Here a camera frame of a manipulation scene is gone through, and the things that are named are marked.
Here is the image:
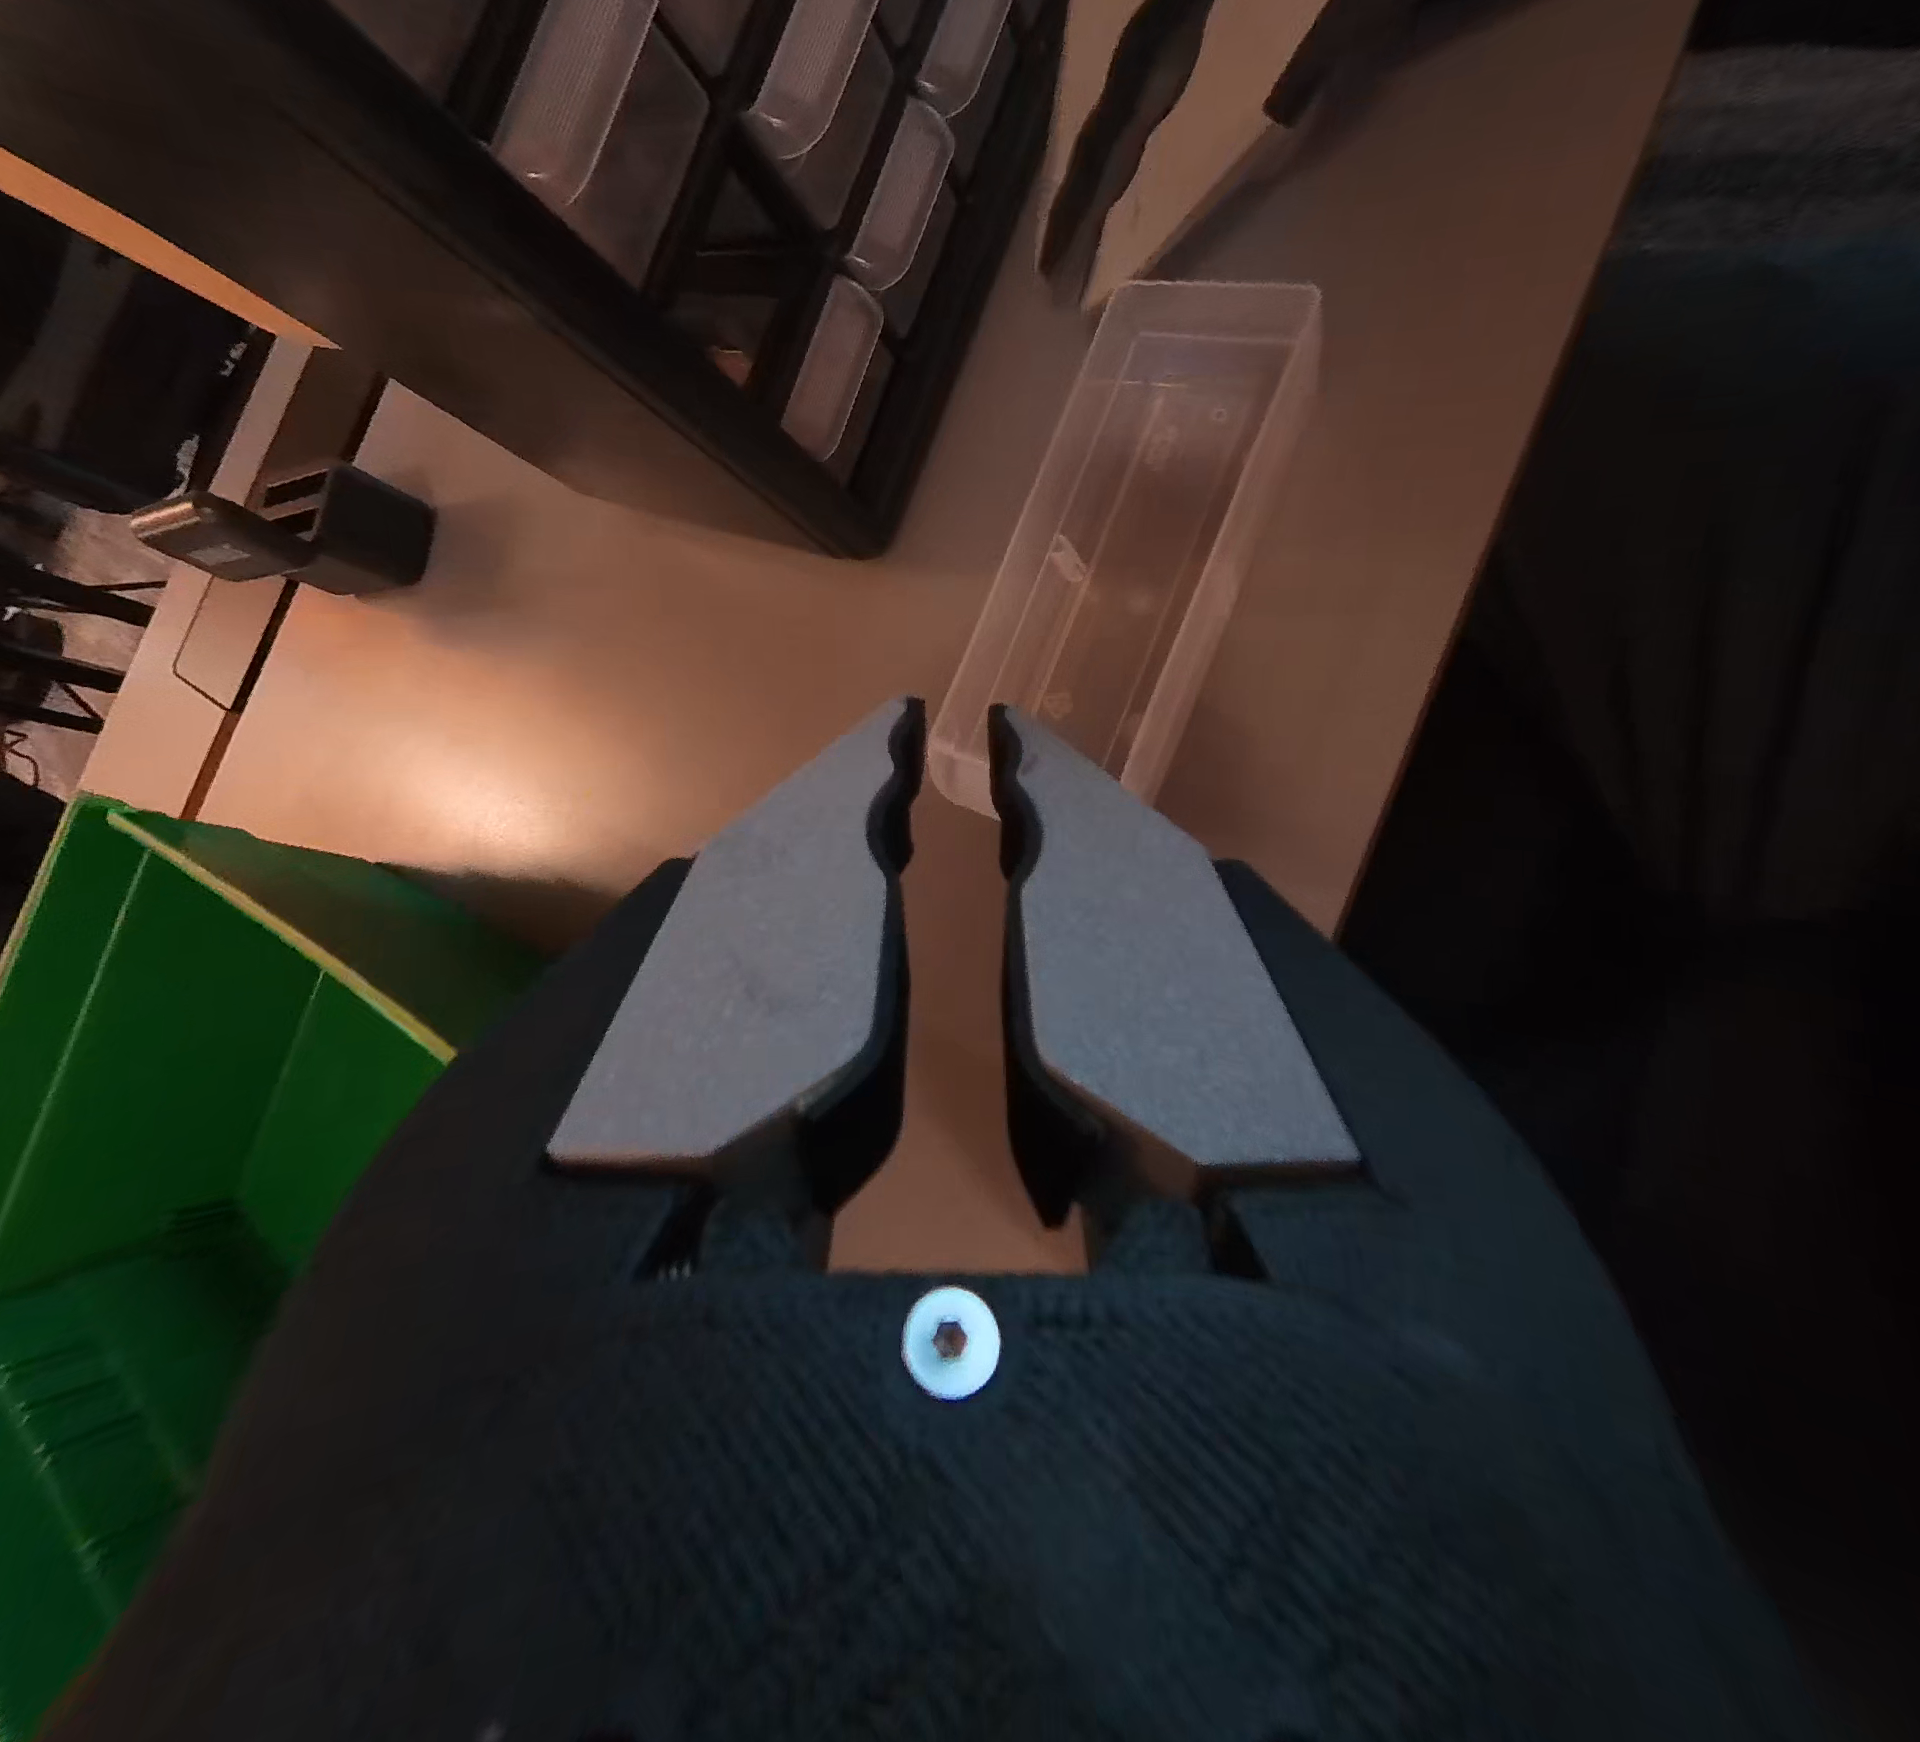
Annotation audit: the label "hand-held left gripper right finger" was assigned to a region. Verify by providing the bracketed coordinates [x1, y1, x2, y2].
[987, 702, 1364, 1273]

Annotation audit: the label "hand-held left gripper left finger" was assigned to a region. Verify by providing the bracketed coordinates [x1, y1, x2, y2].
[545, 699, 924, 1273]

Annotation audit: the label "clear plastic drawer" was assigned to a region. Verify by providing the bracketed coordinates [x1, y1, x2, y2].
[924, 275, 1328, 821]

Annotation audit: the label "black drawer cabinet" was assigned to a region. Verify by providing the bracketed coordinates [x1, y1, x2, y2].
[0, 0, 1250, 565]

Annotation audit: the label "rows of translucent cabinet drawers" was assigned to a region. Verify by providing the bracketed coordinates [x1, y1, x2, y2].
[197, 0, 1095, 461]

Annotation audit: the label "large green plastic bin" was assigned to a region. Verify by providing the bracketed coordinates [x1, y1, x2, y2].
[0, 791, 552, 1742]

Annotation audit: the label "black usb hub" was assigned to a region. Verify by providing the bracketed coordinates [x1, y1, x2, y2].
[128, 461, 438, 599]

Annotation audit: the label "black cables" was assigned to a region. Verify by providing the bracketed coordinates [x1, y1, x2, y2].
[0, 445, 167, 783]

